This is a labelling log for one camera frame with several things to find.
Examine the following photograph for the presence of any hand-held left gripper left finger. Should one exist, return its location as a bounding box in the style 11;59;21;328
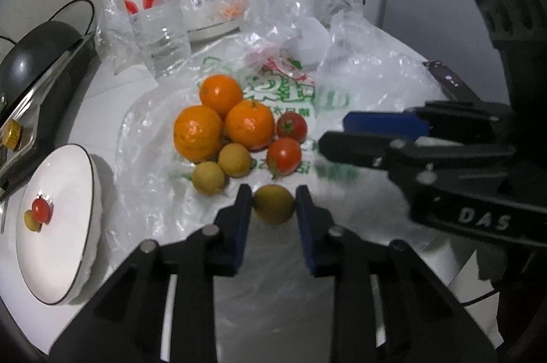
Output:
49;183;253;363

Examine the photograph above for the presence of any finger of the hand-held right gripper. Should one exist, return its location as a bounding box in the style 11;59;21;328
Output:
343;101;513;141
317;131;518;184

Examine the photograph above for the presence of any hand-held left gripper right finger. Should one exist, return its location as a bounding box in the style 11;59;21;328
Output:
295;184;492;363

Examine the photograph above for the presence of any green printed plastic bag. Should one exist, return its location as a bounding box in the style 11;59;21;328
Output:
113;42;445;261

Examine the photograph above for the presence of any red cherry tomato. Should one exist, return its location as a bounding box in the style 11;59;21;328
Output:
267;138;302;178
32;196;53;224
277;112;308;143

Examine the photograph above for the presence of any orange mandarin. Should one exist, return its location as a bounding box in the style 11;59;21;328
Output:
225;100;275;151
173;105;225;163
199;74;243;119

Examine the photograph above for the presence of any white plate with black rim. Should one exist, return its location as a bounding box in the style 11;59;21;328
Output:
15;143;103;306

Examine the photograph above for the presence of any clear plastic water bottle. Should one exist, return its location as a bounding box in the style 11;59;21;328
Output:
116;0;192;79

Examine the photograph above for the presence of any steel induction cooker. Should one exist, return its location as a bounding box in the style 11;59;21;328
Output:
0;34;97;197

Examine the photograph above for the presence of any brass cooker knob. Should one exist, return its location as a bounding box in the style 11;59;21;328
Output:
1;121;23;147

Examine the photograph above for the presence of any black wok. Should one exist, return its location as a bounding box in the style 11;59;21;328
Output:
0;22;84;99

